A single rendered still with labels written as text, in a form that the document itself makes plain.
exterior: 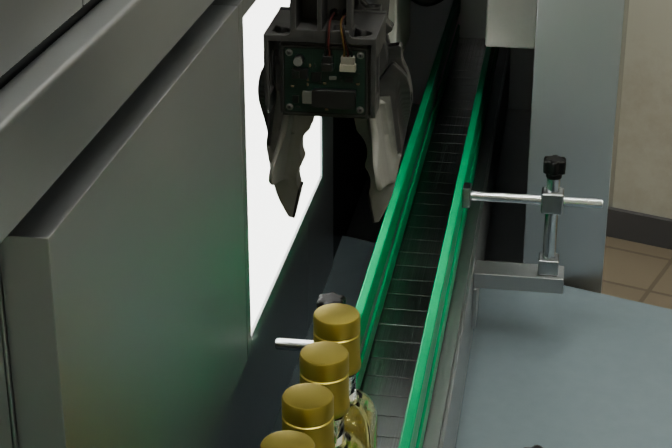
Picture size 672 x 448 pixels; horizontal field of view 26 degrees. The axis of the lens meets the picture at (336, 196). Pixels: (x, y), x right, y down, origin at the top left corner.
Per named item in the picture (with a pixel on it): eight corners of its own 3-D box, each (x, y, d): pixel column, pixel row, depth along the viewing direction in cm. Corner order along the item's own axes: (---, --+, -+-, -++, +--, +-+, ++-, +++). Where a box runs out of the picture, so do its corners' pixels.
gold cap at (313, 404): (286, 436, 98) (285, 379, 96) (338, 440, 97) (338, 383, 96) (276, 465, 95) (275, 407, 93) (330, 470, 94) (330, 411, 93)
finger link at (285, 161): (238, 232, 97) (266, 107, 93) (255, 197, 103) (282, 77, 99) (283, 244, 97) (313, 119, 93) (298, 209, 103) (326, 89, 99)
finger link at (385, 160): (364, 249, 96) (333, 120, 93) (374, 213, 102) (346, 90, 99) (410, 243, 96) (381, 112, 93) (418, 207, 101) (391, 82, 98)
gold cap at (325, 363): (303, 392, 103) (303, 337, 101) (353, 396, 103) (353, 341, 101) (294, 418, 100) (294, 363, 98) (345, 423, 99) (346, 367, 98)
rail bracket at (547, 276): (459, 309, 186) (466, 145, 177) (592, 319, 184) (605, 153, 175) (456, 327, 182) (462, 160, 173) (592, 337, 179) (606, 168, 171)
